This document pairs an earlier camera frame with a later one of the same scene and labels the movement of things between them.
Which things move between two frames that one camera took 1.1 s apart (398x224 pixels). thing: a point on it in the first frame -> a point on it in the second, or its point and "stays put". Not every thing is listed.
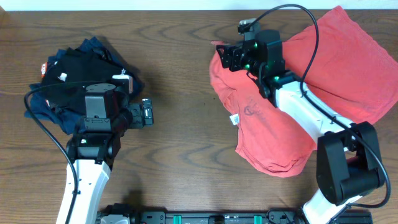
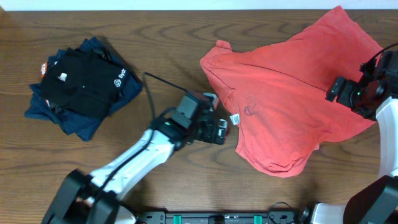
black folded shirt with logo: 65,77 stays put
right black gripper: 233,53 -> 344,98
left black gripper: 138,121 -> 212,129
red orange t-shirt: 331,58 stays put
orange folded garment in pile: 43,70 stays put
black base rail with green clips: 124,214 stays put
